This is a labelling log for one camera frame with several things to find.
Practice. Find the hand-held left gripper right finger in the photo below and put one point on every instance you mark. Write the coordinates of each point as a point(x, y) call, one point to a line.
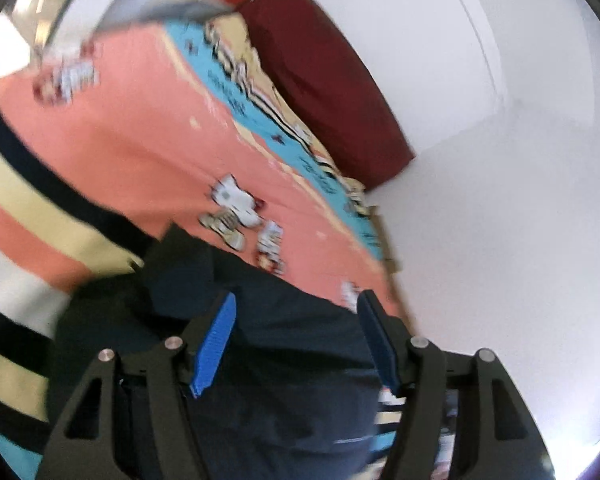
point(380, 345)

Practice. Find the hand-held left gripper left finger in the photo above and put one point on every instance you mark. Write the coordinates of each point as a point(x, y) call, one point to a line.
point(215, 345)

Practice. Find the dark navy garment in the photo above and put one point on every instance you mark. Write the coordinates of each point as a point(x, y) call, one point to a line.
point(290, 360)

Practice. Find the striped cartoon printed blanket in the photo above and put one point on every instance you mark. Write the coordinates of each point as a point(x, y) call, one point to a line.
point(145, 125)

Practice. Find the dark red headboard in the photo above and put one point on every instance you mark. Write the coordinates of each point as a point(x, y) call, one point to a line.
point(330, 80)

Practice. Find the wooden bed frame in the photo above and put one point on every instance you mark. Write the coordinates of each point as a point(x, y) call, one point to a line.
point(380, 230)

